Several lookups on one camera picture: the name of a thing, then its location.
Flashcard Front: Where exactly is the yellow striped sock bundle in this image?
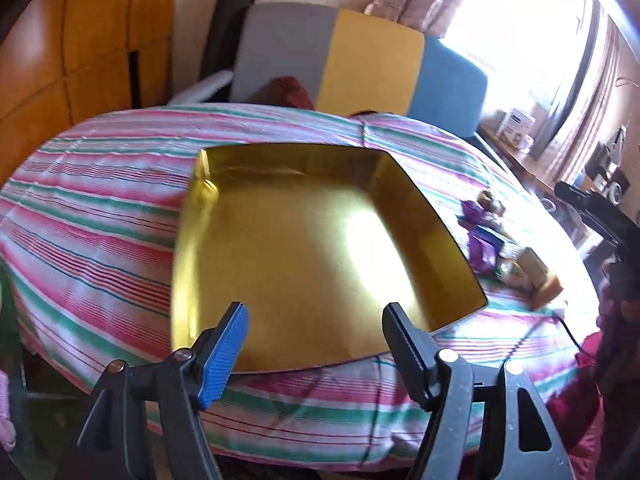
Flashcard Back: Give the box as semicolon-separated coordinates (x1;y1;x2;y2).
476;190;506;217

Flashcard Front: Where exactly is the purple snack packet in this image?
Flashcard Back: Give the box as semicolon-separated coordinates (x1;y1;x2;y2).
468;232;504;275
458;200;487;229

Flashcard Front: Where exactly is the yellow sponge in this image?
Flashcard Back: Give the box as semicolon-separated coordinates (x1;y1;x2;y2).
530;274;563;310

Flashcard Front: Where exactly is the person right hand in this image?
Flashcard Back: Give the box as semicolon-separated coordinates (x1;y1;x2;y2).
594;259;639;390

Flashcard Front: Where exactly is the small stereo speaker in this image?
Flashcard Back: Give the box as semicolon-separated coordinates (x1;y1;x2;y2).
602;168;630;207

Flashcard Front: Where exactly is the wooden desk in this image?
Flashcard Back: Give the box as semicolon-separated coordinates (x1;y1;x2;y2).
477;125;590;247

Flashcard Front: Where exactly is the white appliance box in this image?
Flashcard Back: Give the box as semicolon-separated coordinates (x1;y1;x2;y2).
498;108;536;151

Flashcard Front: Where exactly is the gold metal tin box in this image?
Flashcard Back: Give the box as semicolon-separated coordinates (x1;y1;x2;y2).
170;143;487;373

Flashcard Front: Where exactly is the striped bed sheet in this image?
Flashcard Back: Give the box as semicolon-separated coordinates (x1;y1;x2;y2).
1;105;596;471

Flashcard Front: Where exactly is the dark red cushion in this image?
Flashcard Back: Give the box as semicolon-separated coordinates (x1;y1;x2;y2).
262;76;314;110

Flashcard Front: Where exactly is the grey yellow blue headboard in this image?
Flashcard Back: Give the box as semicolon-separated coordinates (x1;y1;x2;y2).
230;2;487;139

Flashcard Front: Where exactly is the wooden wardrobe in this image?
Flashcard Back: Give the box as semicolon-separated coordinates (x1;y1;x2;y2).
1;0;175;179

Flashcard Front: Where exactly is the black cable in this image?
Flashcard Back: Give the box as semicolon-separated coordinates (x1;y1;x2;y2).
552;309;601;361

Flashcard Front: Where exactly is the white bed rail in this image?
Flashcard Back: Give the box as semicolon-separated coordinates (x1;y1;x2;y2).
168;70;233;105

